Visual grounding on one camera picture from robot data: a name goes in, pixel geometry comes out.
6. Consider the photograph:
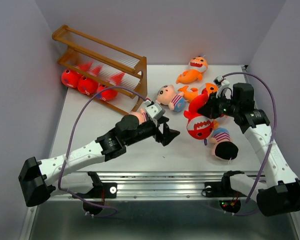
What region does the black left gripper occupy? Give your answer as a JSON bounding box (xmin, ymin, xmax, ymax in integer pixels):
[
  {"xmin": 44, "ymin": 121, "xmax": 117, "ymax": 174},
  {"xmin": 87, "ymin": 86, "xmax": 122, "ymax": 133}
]
[{"xmin": 124, "ymin": 115, "xmax": 180, "ymax": 147}]

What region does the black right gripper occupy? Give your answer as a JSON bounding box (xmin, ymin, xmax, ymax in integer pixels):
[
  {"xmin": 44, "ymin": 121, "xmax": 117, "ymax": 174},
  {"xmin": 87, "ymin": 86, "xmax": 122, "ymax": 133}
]
[{"xmin": 196, "ymin": 91, "xmax": 240, "ymax": 119}]

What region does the red shark plush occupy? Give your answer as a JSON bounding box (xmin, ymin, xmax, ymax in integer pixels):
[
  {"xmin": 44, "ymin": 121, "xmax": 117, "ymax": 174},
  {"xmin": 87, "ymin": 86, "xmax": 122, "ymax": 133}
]
[
  {"xmin": 183, "ymin": 93, "xmax": 218, "ymax": 146},
  {"xmin": 61, "ymin": 61, "xmax": 93, "ymax": 89},
  {"xmin": 96, "ymin": 72, "xmax": 125, "ymax": 102},
  {"xmin": 77, "ymin": 65, "xmax": 103, "ymax": 96}
]

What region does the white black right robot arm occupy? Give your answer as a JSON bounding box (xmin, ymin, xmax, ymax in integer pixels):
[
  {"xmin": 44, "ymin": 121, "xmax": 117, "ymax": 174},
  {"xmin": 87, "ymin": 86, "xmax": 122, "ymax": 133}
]
[{"xmin": 197, "ymin": 83, "xmax": 300, "ymax": 217}]

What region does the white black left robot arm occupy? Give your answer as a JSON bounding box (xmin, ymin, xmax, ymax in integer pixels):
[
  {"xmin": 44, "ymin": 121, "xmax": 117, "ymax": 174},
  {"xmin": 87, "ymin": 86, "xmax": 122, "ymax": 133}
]
[{"xmin": 18, "ymin": 114, "xmax": 180, "ymax": 207}]

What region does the boy doll near shelf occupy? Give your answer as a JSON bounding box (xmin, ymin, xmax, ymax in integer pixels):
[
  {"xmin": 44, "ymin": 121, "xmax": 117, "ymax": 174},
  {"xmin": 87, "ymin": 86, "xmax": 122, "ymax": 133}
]
[{"xmin": 129, "ymin": 108, "xmax": 150, "ymax": 125}]

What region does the brown wooden toy shelf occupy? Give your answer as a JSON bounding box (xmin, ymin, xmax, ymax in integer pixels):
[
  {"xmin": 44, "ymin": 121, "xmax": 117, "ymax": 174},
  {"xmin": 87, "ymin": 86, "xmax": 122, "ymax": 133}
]
[{"xmin": 52, "ymin": 25, "xmax": 148, "ymax": 115}]

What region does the middle orange shark plush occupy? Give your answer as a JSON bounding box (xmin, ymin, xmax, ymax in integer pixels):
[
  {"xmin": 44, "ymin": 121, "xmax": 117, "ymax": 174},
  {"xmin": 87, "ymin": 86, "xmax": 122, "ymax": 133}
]
[{"xmin": 178, "ymin": 83, "xmax": 219, "ymax": 103}]

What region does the orange shark plush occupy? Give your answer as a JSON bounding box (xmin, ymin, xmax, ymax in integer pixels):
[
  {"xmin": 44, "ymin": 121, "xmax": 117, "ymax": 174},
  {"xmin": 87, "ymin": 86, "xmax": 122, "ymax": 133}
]
[
  {"xmin": 176, "ymin": 56, "xmax": 208, "ymax": 84},
  {"xmin": 178, "ymin": 83, "xmax": 219, "ymax": 103}
]

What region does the boy doll centre table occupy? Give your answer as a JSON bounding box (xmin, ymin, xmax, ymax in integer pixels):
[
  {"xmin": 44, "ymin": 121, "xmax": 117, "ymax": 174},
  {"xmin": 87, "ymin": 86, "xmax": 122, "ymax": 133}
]
[{"xmin": 156, "ymin": 84, "xmax": 186, "ymax": 112}]

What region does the boy doll black hair front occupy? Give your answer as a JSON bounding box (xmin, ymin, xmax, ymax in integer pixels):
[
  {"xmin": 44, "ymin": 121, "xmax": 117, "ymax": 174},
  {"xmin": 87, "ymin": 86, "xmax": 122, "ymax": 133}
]
[{"xmin": 209, "ymin": 127, "xmax": 239, "ymax": 161}]

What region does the far orange shark plush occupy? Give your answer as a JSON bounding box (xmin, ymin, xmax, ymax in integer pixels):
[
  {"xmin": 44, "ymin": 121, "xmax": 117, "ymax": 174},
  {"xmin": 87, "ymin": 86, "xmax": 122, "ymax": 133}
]
[{"xmin": 176, "ymin": 56, "xmax": 208, "ymax": 84}]

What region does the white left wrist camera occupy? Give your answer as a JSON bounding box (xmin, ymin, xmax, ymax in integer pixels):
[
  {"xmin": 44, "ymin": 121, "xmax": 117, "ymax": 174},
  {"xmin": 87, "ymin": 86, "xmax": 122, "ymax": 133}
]
[{"xmin": 144, "ymin": 99, "xmax": 165, "ymax": 121}]

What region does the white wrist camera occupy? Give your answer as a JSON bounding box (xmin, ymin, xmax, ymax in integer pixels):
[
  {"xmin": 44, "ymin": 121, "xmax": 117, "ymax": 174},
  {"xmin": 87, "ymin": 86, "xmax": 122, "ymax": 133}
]
[
  {"xmin": 213, "ymin": 75, "xmax": 225, "ymax": 87},
  {"xmin": 144, "ymin": 99, "xmax": 165, "ymax": 121}
]

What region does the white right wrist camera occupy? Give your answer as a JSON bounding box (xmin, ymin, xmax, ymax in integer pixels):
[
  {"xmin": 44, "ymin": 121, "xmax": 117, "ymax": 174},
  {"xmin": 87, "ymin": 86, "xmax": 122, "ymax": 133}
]
[{"xmin": 213, "ymin": 75, "xmax": 225, "ymax": 87}]

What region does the aluminium mounting rail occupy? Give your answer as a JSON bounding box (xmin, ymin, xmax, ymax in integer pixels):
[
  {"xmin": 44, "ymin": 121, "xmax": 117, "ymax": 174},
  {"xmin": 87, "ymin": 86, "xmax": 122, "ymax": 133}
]
[{"xmin": 47, "ymin": 171, "xmax": 268, "ymax": 202}]

